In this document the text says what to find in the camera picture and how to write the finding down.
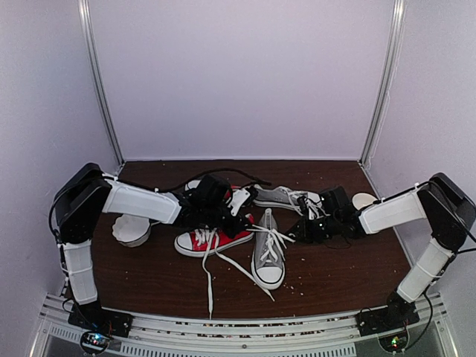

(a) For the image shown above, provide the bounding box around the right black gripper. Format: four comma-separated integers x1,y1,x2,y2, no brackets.
285,213,341,244

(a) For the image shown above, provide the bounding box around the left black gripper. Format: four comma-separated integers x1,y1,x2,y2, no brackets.
202,202,251,239

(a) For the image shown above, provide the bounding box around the grey sneaker with laces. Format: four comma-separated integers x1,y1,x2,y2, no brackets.
249,208,295,290

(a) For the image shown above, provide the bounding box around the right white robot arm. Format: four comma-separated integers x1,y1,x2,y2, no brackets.
287,173,475,329

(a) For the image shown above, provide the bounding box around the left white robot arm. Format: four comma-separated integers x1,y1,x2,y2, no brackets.
48,163,254,330

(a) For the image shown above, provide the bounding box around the back red sneaker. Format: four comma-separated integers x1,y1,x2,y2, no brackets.
184,179,239,200

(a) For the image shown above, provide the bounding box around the red sneaker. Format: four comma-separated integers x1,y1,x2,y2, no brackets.
173,228,276,320
184,179,239,200

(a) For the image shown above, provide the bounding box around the front red sneaker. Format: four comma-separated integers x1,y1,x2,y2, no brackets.
173,228,276,320

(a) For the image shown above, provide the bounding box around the white fluted bowl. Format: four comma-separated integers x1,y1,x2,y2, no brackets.
112,214,151,248

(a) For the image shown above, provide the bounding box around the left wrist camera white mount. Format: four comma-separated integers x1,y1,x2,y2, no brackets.
228,188,251,216

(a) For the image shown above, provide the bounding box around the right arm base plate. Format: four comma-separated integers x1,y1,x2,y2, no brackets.
356,306,420,336

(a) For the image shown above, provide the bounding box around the front aluminium rail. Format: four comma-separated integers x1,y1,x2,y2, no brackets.
29,293,458,357

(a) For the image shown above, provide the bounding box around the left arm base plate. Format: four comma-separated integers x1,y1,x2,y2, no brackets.
68,309,133,338

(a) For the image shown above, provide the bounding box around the right aluminium frame post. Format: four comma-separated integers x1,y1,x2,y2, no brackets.
359,0,408,167

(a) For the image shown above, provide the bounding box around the aluminium frame post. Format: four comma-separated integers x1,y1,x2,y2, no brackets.
359,0,408,167
77,0,125,167

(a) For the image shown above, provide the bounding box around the left aluminium frame post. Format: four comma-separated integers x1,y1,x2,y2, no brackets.
77,0,125,167

